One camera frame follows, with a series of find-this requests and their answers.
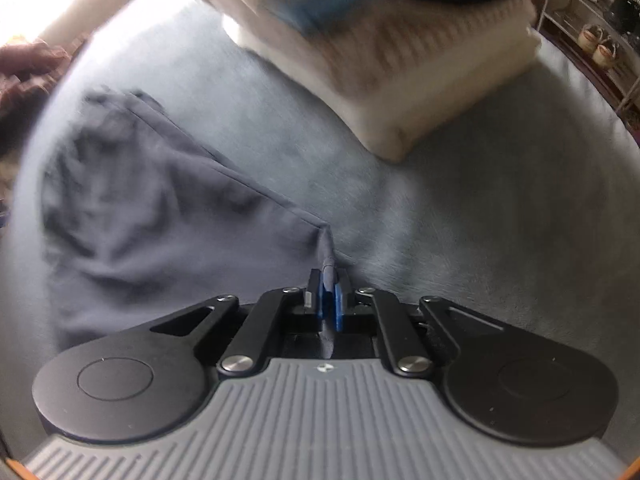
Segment white wire shoe rack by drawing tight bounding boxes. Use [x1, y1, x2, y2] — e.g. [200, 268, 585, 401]
[536, 0, 640, 122]

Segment grey-blue bed blanket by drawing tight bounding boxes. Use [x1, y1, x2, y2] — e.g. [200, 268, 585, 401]
[0, 0, 640, 461]

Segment stack of folded clothes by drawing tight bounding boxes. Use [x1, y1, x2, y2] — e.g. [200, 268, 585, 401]
[184, 0, 547, 164]

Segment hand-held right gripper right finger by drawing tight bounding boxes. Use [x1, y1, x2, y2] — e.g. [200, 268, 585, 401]
[333, 269, 505, 379]

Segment maroon quilted jacket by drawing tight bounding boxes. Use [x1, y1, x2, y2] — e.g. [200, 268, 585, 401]
[0, 35, 92, 161]

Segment black shoe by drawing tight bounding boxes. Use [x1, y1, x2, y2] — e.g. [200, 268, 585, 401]
[607, 0, 640, 37]

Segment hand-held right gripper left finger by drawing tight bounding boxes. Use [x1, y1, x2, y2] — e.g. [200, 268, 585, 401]
[150, 269, 329, 376]

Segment beige sneaker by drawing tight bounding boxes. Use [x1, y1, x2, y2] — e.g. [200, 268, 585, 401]
[578, 23, 609, 52]
[593, 40, 622, 69]

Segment dark grey pants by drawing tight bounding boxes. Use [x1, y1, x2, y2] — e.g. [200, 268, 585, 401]
[37, 87, 352, 356]

